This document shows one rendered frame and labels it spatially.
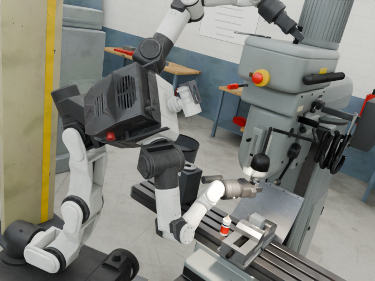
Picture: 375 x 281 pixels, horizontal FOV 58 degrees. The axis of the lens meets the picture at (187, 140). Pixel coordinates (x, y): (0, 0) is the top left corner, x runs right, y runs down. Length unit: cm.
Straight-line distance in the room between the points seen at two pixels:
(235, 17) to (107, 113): 538
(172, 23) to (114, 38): 713
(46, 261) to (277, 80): 135
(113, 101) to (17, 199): 189
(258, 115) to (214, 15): 535
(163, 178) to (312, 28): 90
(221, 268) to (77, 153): 85
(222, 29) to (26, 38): 455
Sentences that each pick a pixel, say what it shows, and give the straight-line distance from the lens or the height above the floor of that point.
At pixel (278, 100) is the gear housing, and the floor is 168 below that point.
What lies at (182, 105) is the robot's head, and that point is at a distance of 127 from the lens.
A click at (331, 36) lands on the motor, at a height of 194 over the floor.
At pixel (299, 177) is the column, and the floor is 122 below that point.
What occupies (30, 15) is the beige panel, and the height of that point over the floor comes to 172.
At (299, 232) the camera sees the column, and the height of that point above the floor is 90.
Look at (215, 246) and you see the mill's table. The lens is 171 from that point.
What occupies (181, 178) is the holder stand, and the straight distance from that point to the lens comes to 180.
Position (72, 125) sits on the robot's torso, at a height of 141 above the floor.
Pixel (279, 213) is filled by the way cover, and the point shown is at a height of 100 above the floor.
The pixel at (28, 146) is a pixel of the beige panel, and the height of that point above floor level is 78.
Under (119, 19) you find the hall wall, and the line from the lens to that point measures 841.
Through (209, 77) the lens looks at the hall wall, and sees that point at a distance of 668.
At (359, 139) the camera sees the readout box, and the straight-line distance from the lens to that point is 161.
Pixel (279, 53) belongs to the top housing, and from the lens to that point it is 124.
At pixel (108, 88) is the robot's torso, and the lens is 124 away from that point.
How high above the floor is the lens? 194
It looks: 21 degrees down
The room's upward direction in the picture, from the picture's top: 11 degrees clockwise
